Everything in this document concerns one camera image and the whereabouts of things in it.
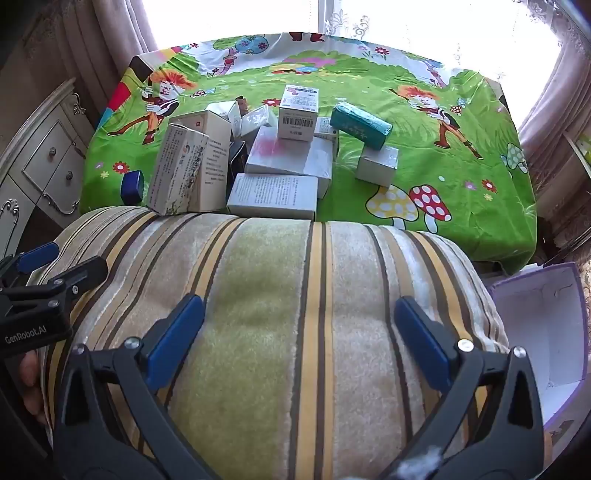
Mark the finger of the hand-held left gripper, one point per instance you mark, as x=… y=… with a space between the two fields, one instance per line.
x=78 y=273
x=39 y=258

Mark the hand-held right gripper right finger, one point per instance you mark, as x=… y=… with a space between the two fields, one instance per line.
x=425 y=341

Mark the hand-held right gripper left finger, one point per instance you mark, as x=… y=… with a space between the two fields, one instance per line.
x=175 y=339

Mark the purple cardboard storage box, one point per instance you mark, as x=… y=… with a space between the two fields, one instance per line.
x=545 y=323

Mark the pile of medicine boxes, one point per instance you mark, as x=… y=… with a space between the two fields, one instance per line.
x=286 y=161

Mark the teal medicine box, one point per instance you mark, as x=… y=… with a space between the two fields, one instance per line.
x=360 y=123

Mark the person's left hand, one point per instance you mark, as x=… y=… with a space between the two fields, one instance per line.
x=31 y=387

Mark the white carved dresser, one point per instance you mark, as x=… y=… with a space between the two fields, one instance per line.
x=46 y=161

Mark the dark blue small box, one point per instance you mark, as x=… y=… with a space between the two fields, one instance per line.
x=132 y=187

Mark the striped plush cushion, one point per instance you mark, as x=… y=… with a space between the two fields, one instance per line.
x=277 y=300

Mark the brown drape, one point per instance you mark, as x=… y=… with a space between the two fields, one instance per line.
x=101 y=46

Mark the green cartoon printed cloth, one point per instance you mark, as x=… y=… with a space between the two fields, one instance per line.
x=369 y=74

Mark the plain pink drape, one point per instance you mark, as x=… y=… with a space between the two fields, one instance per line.
x=558 y=92

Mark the white lace curtain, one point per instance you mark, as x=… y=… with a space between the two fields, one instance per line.
x=549 y=21

